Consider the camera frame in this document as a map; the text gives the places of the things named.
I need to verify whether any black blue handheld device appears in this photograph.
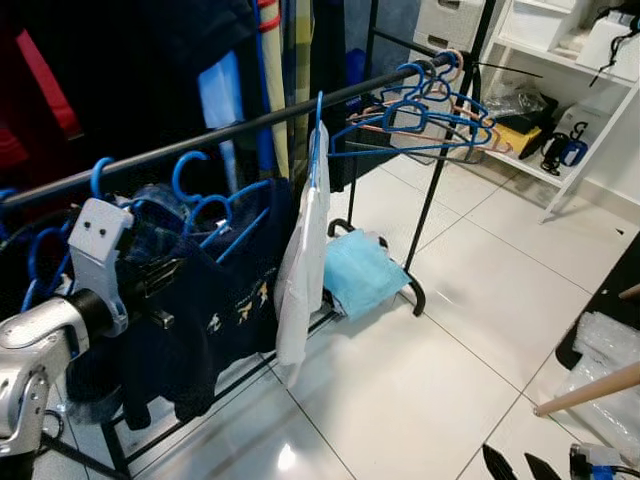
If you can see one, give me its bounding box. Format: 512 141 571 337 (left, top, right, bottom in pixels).
538 120 593 178

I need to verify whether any yellow box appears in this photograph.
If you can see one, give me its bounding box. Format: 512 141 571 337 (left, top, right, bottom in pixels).
490 120 543 158

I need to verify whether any beige rolled mat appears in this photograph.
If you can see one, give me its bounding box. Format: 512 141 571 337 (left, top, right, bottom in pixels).
256 0 313 183

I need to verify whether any blue plastic bin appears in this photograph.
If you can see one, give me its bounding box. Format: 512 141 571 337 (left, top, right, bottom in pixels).
344 48 369 99

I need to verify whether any small white box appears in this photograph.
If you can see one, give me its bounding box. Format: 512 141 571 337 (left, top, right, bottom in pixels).
575 15 640 73

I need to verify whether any light blue hanging garment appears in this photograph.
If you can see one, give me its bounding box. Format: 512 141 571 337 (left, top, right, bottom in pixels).
196 48 247 193

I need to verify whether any white shelf unit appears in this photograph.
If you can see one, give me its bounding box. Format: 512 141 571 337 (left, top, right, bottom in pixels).
440 0 640 223

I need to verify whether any black metal clothes rack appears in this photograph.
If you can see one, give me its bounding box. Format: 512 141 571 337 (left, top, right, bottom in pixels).
0 0 501 479

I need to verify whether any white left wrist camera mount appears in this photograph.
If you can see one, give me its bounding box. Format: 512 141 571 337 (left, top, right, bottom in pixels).
67 197 135 337

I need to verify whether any black hanging garment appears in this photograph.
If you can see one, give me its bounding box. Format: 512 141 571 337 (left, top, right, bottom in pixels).
310 0 377 193
0 0 263 193

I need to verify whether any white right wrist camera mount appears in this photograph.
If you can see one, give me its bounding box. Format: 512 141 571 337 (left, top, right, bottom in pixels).
568 443 629 480

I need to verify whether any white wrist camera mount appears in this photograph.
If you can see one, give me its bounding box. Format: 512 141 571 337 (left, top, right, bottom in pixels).
568 443 629 480
67 197 135 337

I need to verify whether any blue plastic hanger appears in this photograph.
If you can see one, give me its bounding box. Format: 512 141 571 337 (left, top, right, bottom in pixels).
372 75 493 136
0 188 73 313
183 180 273 264
310 92 327 191
328 62 498 161
170 150 213 206
88 156 117 203

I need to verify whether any light blue cloth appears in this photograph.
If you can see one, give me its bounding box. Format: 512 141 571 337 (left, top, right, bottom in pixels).
322 228 413 323

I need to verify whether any navy shirt with gold print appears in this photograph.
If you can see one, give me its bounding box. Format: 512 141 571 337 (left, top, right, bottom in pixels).
95 175 301 426

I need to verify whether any peach plastic hanger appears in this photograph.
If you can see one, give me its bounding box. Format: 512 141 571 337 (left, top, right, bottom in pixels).
348 47 513 158

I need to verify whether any black furniture panel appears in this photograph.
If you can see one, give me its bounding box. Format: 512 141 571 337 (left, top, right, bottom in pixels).
553 232 640 373

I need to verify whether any grey storage box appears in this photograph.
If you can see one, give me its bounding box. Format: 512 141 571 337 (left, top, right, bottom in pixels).
413 0 488 53

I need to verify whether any light wooden leg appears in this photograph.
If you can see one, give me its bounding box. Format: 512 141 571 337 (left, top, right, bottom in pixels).
532 362 640 417

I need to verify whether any clear plastic bag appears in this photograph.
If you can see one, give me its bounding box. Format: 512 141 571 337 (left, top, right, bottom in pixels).
568 310 640 463
488 82 549 123

